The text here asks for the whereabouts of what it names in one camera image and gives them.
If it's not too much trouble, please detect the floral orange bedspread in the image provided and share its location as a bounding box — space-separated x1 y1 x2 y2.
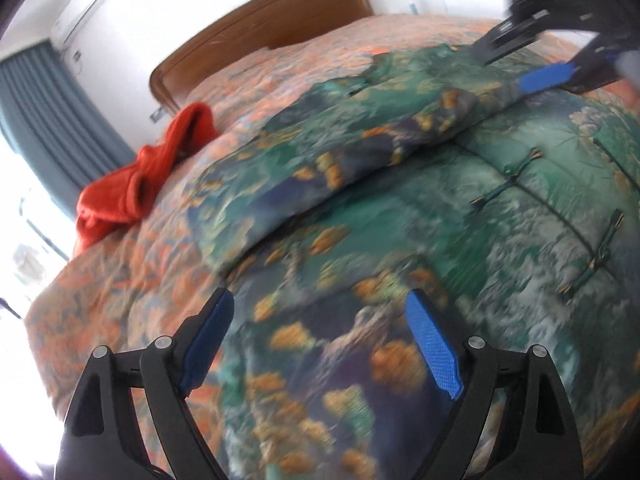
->
25 12 640 480

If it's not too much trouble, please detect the wooden headboard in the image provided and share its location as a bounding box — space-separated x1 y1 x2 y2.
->
149 0 375 113

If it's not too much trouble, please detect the orange fleece garment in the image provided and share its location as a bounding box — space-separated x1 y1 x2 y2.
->
74 102 221 261

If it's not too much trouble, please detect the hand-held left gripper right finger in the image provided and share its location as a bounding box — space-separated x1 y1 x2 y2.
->
405 289 586 480

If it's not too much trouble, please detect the green patterned silk jacket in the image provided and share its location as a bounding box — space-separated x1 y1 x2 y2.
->
187 42 640 480

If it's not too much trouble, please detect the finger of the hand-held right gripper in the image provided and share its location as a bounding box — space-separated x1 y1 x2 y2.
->
519 34 640 97
471 7 557 67

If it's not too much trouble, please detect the grey-blue curtain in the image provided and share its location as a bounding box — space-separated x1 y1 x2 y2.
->
0 40 136 201

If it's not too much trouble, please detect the white air conditioner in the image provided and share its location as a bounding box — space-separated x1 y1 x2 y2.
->
50 0 126 48

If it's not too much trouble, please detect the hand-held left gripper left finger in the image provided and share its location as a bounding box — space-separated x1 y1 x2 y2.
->
57 287 236 480

